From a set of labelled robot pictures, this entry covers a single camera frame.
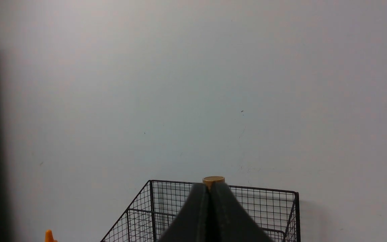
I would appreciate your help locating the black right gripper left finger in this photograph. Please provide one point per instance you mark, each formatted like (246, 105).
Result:
(190, 223)

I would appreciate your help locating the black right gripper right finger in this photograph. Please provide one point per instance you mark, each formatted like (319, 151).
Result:
(233, 223)

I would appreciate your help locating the large brown cooking wine bottle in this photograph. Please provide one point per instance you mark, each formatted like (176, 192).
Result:
(210, 180)

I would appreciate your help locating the small orange-capped sauce bottle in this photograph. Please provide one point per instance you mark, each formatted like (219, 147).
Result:
(49, 236)

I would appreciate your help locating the black wire mesh rack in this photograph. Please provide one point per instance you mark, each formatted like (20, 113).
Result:
(156, 205)

